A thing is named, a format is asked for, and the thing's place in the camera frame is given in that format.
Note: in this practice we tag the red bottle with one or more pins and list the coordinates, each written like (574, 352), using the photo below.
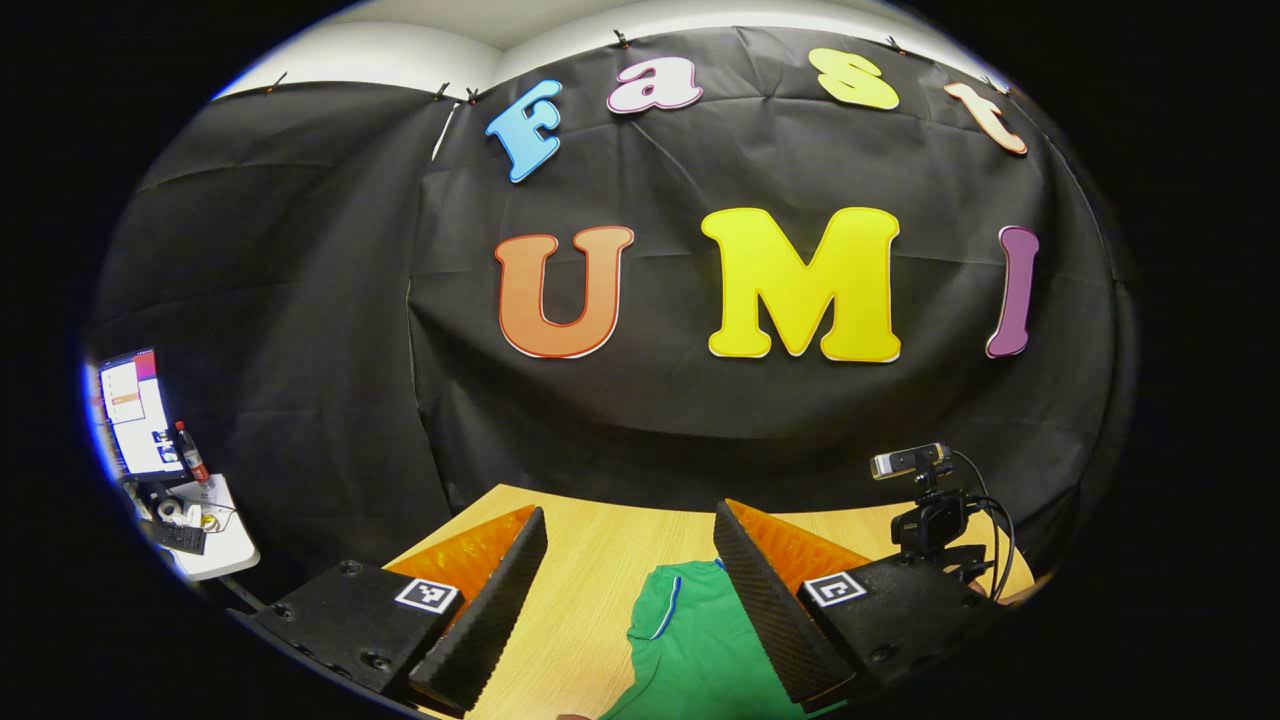
(192, 460)

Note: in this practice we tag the black camera stand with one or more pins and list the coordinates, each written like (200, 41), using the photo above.
(935, 520)

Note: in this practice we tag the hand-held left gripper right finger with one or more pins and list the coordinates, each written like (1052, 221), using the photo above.
(765, 605)

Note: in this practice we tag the green T-shirt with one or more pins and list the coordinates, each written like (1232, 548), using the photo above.
(690, 650)

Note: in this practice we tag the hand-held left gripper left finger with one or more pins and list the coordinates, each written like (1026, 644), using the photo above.
(495, 610)

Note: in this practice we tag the grey webcam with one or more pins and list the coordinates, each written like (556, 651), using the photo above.
(905, 460)

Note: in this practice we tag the white side table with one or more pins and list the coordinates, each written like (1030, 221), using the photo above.
(235, 550)

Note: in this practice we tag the black backdrop cloth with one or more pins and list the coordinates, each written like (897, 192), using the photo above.
(660, 420)

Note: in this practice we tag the row of black cloth clips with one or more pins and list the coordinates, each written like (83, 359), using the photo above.
(621, 40)

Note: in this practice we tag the computer monitor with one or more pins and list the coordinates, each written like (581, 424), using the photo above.
(135, 415)

